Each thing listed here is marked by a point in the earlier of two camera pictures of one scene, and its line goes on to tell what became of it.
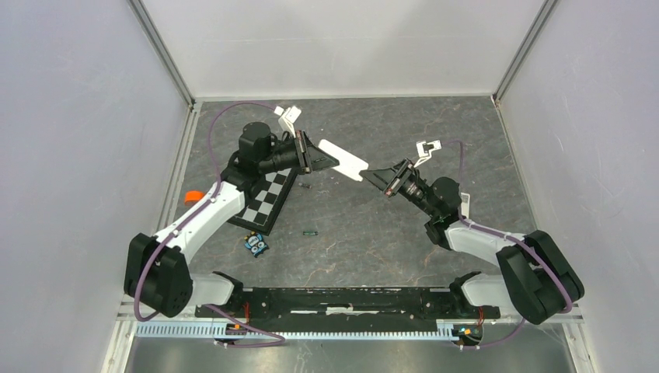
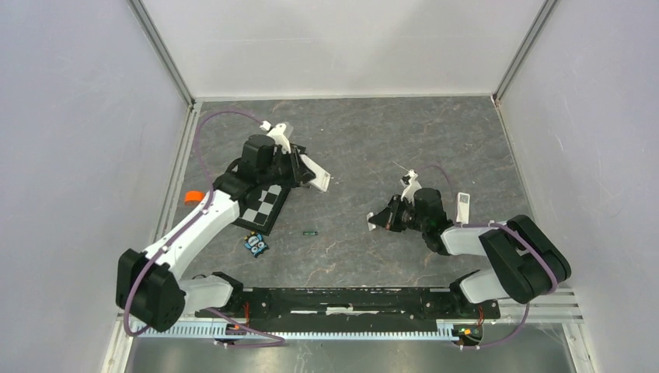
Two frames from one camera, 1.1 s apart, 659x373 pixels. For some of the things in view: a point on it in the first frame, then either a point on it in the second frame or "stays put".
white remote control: x=349 y=165 -> x=322 y=179
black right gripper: x=381 y=177 -> x=382 y=218
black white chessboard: x=261 y=212 stays put
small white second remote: x=465 y=200 stays put
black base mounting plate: x=350 y=309 stays put
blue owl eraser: x=255 y=242 stays put
